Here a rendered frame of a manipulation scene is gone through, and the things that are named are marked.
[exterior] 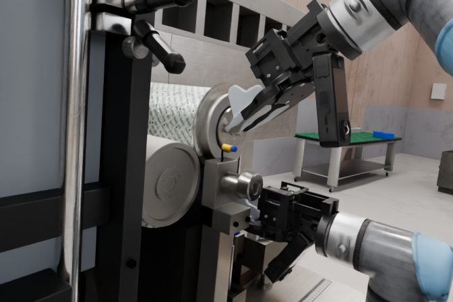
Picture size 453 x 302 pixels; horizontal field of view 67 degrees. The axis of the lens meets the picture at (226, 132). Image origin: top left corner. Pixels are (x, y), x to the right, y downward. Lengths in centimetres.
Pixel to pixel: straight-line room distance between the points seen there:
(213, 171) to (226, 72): 60
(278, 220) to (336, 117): 21
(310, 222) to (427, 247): 16
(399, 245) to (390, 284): 5
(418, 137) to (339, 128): 1029
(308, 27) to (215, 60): 60
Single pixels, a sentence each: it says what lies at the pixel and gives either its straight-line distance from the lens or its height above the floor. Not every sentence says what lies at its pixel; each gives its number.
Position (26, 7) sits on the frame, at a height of 135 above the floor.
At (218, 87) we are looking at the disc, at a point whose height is 131.
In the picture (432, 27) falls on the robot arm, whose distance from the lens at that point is 37.
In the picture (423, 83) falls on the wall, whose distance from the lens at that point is 1074.
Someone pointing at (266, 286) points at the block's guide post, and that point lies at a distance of 80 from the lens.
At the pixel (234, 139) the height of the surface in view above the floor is 123.
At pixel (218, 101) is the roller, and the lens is 52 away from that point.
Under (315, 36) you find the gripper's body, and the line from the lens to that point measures 45.
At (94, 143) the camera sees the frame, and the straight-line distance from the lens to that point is 28.
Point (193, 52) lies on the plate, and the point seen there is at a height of 140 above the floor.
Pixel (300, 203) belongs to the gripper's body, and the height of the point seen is 114.
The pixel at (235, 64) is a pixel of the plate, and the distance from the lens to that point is 110.
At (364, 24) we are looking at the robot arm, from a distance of 42.
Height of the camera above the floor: 131
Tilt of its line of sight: 7 degrees down
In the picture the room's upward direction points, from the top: 5 degrees clockwise
